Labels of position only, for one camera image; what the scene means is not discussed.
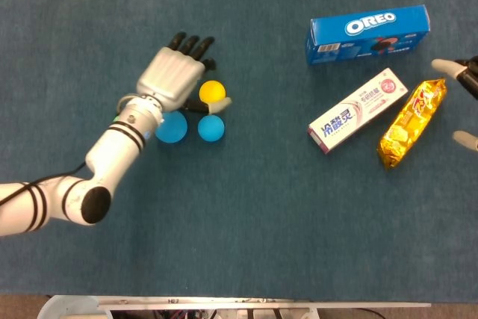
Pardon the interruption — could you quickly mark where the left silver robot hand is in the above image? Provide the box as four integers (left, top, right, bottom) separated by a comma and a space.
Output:
135, 31, 233, 115

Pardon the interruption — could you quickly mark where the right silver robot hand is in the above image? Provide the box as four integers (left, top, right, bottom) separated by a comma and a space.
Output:
431, 56, 478, 152

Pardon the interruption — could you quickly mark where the yellow ball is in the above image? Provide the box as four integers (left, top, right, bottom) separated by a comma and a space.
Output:
199, 80, 227, 104

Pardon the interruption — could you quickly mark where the small blue ball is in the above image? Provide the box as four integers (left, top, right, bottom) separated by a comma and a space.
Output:
197, 114, 226, 142

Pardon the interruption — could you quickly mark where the gold foil snack packet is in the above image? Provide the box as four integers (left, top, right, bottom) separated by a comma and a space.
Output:
376, 78, 448, 170

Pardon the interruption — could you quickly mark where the white toothpaste box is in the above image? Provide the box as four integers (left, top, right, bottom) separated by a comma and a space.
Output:
307, 67, 409, 155

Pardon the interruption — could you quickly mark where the blue Oreo cookie box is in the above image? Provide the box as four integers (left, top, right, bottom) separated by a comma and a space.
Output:
305, 4, 431, 66

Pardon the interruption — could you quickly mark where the large blue ball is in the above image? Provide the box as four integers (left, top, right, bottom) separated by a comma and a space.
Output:
155, 110, 188, 144

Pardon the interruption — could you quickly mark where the teal table cloth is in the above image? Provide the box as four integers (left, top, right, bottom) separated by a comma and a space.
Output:
0, 0, 478, 303

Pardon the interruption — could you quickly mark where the white round container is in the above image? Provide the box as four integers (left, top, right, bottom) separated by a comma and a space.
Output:
36, 295, 109, 319

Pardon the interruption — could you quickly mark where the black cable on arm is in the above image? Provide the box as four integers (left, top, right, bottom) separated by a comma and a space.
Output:
0, 161, 87, 208

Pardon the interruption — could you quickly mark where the metal frame bar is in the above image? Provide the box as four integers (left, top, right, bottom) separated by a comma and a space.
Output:
96, 295, 432, 319

